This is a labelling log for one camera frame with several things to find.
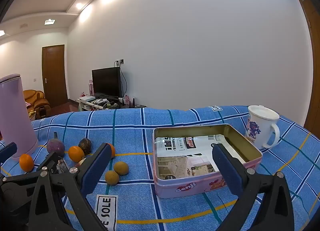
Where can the printed paper leaflet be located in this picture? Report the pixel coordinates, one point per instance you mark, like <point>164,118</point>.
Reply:
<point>185,153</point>

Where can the wooden door frame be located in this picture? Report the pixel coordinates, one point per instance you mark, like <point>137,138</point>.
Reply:
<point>312,71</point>

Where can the black television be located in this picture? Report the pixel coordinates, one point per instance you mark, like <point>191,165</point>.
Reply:
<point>106,82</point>

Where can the square ceiling light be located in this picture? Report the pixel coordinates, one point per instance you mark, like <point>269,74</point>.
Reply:
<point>49,21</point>

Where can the rectangular ceiling light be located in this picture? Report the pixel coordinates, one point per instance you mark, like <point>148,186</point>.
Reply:
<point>2,32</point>

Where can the low television stand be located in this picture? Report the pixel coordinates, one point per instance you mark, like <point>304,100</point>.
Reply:
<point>105,105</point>

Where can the ceiling air vent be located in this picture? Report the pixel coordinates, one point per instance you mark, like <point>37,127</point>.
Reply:
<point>23,25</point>

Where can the purple fruit with stem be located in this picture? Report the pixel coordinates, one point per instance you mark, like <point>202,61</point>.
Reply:
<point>55,146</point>

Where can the small orange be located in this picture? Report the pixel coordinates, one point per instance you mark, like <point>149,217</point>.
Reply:
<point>26,163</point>
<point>112,150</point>
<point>76,153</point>

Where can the brown taro root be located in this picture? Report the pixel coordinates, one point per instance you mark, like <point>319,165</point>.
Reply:
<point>85,145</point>

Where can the white mug with purple print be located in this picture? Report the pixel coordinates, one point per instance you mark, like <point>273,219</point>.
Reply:
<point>260,128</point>

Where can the white set-top box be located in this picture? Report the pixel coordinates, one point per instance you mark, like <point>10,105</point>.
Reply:
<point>86,98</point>

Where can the recessed ceiling spotlight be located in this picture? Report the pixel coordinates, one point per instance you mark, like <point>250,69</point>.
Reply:
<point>80,6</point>

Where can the blue plaid blanket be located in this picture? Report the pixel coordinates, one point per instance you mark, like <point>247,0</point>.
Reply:
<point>140,133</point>

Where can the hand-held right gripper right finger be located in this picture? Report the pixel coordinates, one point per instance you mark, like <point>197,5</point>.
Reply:
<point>226,168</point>

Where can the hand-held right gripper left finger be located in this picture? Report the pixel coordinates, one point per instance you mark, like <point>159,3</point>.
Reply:
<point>97,171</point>

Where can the small tan round fruit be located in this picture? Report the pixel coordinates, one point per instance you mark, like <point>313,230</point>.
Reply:
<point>121,168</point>
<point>111,177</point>

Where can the wall power socket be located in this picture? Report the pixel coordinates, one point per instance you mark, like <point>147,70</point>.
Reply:
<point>120,61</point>

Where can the orange leather armchair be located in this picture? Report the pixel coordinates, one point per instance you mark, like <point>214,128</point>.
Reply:
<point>36,101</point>

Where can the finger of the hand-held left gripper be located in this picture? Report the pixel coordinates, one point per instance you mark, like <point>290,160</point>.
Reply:
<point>7,152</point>
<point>50,161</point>

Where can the purple electric kettle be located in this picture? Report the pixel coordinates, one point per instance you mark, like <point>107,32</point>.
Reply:
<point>15,113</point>

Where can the brown wooden door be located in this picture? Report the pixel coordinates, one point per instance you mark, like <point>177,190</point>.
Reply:
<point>54,76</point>

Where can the pink tin box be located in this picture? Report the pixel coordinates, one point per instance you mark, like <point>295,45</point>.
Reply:
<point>190,186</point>

